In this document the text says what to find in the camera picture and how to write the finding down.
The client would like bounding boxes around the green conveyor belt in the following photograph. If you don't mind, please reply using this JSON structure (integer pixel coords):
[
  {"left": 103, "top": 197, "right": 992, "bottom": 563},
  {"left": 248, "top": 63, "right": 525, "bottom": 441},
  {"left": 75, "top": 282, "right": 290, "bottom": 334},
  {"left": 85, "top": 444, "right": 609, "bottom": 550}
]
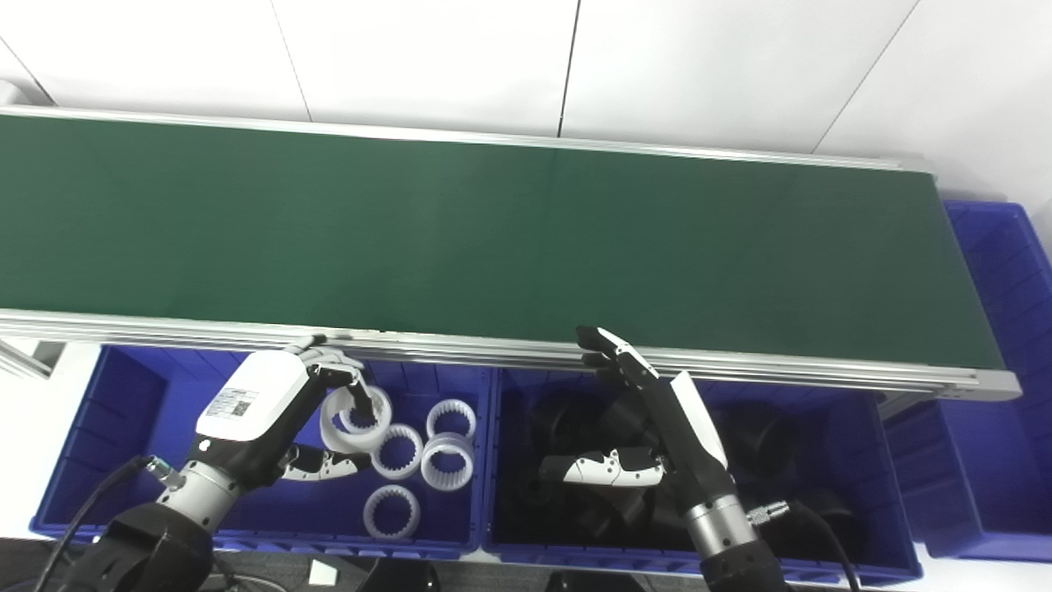
[
  {"left": 0, "top": 78, "right": 1022, "bottom": 404},
  {"left": 0, "top": 113, "right": 1008, "bottom": 371}
]

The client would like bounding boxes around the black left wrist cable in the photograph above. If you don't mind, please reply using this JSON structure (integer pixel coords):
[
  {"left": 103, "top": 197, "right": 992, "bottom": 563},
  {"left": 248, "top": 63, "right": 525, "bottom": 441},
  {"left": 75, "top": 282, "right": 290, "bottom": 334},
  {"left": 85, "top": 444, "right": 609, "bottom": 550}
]
[{"left": 31, "top": 455, "right": 186, "bottom": 592}]

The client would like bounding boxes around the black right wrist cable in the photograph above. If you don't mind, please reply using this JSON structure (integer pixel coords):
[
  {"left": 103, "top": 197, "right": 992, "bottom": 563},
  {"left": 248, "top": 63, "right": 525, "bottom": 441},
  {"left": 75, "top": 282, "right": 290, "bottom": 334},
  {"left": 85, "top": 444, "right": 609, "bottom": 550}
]
[{"left": 746, "top": 499, "right": 860, "bottom": 592}]

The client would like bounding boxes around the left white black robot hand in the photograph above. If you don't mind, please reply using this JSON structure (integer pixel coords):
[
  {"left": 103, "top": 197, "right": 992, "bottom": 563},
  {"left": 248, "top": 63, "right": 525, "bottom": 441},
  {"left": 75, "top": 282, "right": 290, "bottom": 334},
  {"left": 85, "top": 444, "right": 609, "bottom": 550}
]
[{"left": 191, "top": 333, "right": 387, "bottom": 490}]

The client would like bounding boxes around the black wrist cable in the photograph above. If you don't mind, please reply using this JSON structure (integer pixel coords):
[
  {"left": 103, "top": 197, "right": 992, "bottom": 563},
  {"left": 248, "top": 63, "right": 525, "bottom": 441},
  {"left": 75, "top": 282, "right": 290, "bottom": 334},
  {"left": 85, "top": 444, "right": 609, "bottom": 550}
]
[
  {"left": 31, "top": 455, "right": 186, "bottom": 592},
  {"left": 746, "top": 499, "right": 860, "bottom": 592}
]

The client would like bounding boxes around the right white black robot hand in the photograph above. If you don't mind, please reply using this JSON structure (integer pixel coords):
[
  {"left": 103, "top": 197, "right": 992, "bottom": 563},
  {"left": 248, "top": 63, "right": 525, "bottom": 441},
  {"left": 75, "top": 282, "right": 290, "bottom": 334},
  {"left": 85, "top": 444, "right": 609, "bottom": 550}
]
[{"left": 538, "top": 325, "right": 736, "bottom": 515}]

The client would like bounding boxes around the black rounded object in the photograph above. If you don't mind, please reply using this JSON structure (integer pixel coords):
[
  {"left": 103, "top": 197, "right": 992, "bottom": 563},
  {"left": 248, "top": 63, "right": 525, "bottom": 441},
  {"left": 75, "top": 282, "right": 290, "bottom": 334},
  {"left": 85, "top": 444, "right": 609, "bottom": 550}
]
[
  {"left": 547, "top": 570, "right": 634, "bottom": 592},
  {"left": 362, "top": 559, "right": 441, "bottom": 592}
]

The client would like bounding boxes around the blue bin with black parts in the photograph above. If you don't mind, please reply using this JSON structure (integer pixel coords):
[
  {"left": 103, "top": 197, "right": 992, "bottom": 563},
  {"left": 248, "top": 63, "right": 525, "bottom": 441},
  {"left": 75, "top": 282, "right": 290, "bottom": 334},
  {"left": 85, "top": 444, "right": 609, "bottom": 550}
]
[{"left": 481, "top": 368, "right": 923, "bottom": 586}]

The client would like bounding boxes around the aluminium conveyor support leg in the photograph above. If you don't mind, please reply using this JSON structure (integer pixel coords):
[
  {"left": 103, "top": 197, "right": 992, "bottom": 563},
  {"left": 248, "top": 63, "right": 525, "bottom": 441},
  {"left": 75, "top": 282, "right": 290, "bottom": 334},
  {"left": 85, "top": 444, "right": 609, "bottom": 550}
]
[{"left": 0, "top": 333, "right": 67, "bottom": 379}]

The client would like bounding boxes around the white toothed plastic ring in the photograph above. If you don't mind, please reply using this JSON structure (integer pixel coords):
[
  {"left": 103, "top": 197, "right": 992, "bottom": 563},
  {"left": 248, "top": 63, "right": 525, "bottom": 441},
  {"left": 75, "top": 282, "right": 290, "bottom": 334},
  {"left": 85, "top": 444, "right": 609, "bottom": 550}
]
[
  {"left": 426, "top": 399, "right": 478, "bottom": 441},
  {"left": 362, "top": 484, "right": 422, "bottom": 541},
  {"left": 371, "top": 423, "right": 424, "bottom": 481},
  {"left": 420, "top": 433, "right": 476, "bottom": 493},
  {"left": 319, "top": 384, "right": 394, "bottom": 453}
]

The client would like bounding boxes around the blue bin at conveyor end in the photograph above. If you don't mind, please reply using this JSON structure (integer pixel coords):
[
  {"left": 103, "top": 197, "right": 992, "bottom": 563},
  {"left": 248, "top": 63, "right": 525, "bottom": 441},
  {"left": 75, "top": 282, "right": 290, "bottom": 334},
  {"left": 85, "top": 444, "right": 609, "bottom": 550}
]
[{"left": 884, "top": 200, "right": 1052, "bottom": 564}]

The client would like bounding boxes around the blue bin with white rings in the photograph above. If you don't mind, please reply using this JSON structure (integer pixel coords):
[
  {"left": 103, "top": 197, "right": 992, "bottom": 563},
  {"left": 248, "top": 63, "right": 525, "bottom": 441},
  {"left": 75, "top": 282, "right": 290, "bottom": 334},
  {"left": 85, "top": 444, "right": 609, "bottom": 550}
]
[{"left": 29, "top": 345, "right": 494, "bottom": 553}]

